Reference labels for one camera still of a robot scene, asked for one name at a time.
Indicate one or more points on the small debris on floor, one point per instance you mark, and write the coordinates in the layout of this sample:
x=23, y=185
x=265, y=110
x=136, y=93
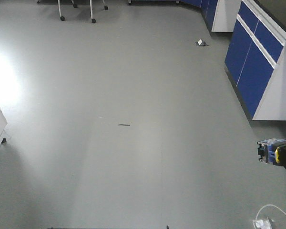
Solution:
x=201, y=43

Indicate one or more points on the blue white lab cabinet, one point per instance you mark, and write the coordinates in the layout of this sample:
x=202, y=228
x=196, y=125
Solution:
x=256, y=56

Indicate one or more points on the chair legs with casters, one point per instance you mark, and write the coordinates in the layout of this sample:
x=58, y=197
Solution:
x=64, y=12

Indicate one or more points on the white power strip with cable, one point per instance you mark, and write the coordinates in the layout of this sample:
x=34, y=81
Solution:
x=266, y=222

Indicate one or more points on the yellow mushroom push button switch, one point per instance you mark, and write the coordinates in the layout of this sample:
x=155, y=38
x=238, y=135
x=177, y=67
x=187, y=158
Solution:
x=268, y=150

